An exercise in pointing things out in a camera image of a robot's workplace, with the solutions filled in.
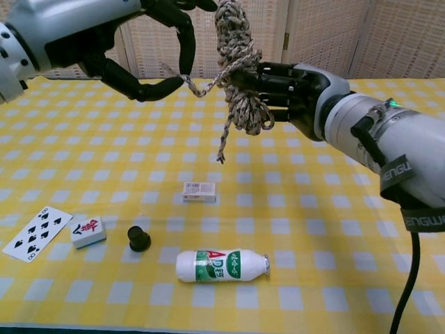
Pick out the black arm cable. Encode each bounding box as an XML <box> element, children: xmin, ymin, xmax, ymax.
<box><xmin>350</xmin><ymin>114</ymin><xmax>422</xmax><ymax>334</ymax></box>

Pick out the camouflage braided rope coil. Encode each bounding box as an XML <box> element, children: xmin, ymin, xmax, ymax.
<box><xmin>161</xmin><ymin>0</ymin><xmax>275</xmax><ymax>164</ymax></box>

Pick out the small white cardboard box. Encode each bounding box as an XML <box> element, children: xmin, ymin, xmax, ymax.
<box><xmin>181</xmin><ymin>181</ymin><xmax>218</xmax><ymax>203</ymax></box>

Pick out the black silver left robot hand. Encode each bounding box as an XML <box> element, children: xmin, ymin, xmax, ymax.
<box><xmin>10</xmin><ymin>0</ymin><xmax>218</xmax><ymax>102</ymax></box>

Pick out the small black cap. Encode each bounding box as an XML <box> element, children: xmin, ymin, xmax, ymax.
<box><xmin>127</xmin><ymin>225</ymin><xmax>152</xmax><ymax>252</ymax></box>

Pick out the nine of spades card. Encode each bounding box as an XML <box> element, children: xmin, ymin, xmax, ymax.
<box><xmin>1</xmin><ymin>205</ymin><xmax>74</xmax><ymax>264</ymax></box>

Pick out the white green milk bottle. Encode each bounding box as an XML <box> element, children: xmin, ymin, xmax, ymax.
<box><xmin>175</xmin><ymin>248</ymin><xmax>271</xmax><ymax>285</ymax></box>

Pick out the yellow white checkered tablecloth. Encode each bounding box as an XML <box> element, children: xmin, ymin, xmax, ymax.
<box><xmin>0</xmin><ymin>77</ymin><xmax>445</xmax><ymax>330</ymax></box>

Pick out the black velcro strap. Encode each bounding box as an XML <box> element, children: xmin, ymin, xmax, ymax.
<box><xmin>378</xmin><ymin>152</ymin><xmax>420</xmax><ymax>202</ymax></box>
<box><xmin>399</xmin><ymin>205</ymin><xmax>445</xmax><ymax>233</ymax></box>

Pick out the white mahjong tile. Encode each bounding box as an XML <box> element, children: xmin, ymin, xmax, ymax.
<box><xmin>70</xmin><ymin>215</ymin><xmax>108</xmax><ymax>250</ymax></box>

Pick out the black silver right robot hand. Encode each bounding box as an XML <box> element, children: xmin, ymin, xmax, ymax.
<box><xmin>236</xmin><ymin>61</ymin><xmax>350</xmax><ymax>142</ymax></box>

